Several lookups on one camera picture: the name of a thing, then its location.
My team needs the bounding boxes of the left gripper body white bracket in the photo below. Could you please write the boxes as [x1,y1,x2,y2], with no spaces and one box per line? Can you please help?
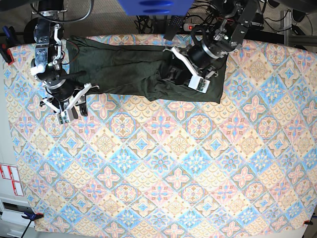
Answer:
[163,43,219,94]

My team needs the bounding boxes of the black round stand base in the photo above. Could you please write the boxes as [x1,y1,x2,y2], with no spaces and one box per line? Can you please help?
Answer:
[23,18,38,44]

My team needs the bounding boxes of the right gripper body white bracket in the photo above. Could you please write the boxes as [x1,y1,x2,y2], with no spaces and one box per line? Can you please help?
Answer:
[40,80,100,124]

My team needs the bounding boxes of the red and white labels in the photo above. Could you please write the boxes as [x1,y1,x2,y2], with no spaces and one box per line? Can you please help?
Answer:
[0,164,24,196]

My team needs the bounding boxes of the grey cabinet lower left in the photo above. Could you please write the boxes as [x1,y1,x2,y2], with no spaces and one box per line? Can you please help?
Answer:
[0,197,34,238]

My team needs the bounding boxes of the blue clamp lower left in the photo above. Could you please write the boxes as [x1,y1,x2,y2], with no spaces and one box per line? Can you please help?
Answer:
[21,212,44,238]

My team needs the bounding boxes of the blue clamp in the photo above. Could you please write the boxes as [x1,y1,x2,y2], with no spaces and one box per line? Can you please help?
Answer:
[21,212,44,238]
[0,26,16,65]

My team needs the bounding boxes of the dark green long-sleeve shirt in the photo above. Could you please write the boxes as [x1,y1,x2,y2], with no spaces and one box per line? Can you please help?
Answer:
[66,36,227,103]

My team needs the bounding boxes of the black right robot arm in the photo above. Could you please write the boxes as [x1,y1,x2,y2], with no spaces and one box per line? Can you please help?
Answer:
[30,0,92,124]

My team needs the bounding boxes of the blue clamp upper left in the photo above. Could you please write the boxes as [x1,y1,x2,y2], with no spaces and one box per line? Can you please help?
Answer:
[0,26,16,65]

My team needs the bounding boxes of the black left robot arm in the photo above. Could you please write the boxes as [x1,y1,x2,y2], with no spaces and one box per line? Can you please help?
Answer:
[168,0,262,93]

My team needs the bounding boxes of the black remote control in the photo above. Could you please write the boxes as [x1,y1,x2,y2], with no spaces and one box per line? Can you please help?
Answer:
[163,15,184,41]

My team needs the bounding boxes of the blue plastic box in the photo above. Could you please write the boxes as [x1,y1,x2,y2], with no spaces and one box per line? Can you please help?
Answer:
[118,0,194,16]

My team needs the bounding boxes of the patterned pastel tablecloth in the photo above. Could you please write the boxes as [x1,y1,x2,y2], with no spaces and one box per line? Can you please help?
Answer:
[2,40,317,238]

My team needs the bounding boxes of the black power strip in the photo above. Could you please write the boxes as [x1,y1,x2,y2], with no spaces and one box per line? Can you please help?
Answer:
[182,22,219,34]

